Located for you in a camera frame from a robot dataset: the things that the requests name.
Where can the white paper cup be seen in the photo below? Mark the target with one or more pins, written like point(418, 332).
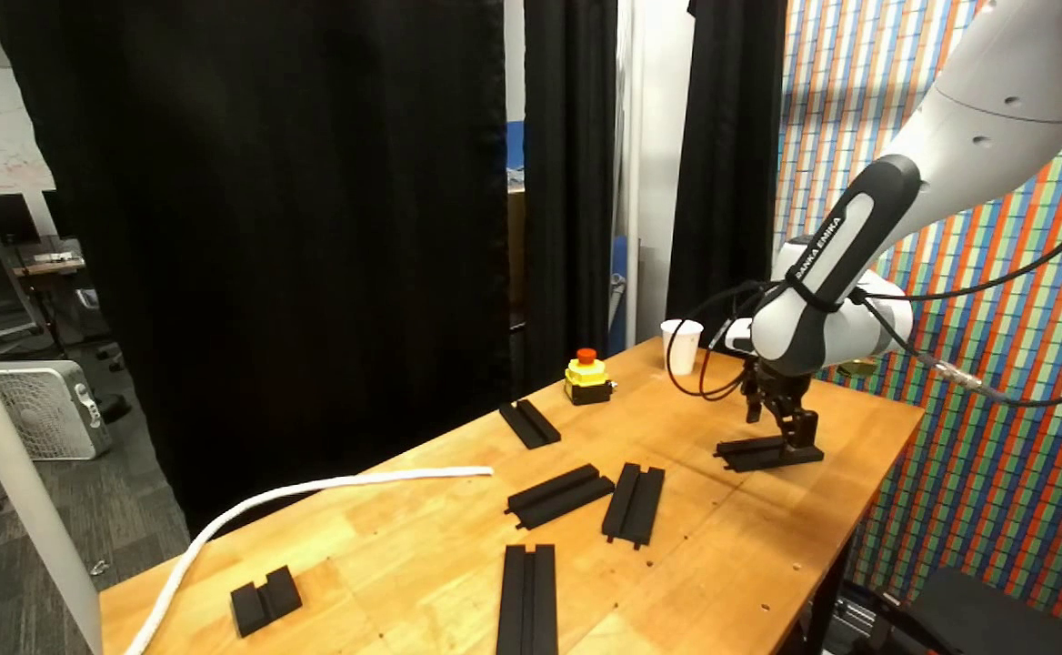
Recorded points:
point(682, 347)

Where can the multicolour patterned backdrop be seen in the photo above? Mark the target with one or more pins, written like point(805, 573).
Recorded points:
point(1017, 484)

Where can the white frame post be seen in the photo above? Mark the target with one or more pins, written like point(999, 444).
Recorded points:
point(652, 159)

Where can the small black notched block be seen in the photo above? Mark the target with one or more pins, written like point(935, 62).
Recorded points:
point(262, 598)

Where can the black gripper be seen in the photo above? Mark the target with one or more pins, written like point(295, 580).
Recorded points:
point(776, 386)

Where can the long black grooved track piece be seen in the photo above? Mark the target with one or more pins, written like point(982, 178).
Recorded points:
point(526, 602)

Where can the slanted white pole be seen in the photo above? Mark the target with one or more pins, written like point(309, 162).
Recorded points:
point(9, 484)

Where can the short black grooved track piece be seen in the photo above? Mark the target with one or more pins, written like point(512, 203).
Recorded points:
point(528, 423)

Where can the wide black curtain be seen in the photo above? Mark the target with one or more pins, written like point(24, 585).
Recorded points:
point(251, 241)

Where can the white box appliance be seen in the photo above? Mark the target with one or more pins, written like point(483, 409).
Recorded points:
point(54, 406)

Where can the narrow black curtain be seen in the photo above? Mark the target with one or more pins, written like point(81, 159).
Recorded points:
point(568, 184)

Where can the black padded stool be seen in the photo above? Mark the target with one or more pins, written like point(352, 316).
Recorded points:
point(1004, 613)

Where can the yellow emergency stop button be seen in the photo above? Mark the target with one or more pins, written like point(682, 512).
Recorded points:
point(586, 377)

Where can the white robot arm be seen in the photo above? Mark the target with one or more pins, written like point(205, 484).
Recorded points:
point(992, 112)

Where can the black curtain beside patterned backdrop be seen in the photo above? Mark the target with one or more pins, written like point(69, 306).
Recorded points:
point(732, 148)

